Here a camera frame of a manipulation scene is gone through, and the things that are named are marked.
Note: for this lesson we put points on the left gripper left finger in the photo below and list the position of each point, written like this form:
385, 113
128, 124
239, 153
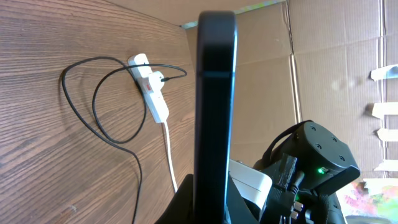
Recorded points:
180, 208

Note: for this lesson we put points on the white charger plug adapter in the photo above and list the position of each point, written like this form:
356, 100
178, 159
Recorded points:
153, 83

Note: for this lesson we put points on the white power strip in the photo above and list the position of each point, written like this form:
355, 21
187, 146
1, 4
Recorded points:
154, 101

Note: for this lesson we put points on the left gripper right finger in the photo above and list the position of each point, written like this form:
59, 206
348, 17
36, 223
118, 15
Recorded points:
237, 211

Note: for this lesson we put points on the blue Samsung Galaxy smartphone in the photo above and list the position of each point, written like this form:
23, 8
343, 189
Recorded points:
215, 76

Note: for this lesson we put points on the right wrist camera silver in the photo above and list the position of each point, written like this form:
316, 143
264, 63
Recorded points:
252, 184

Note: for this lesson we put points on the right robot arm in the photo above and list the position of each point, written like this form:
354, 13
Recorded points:
307, 164

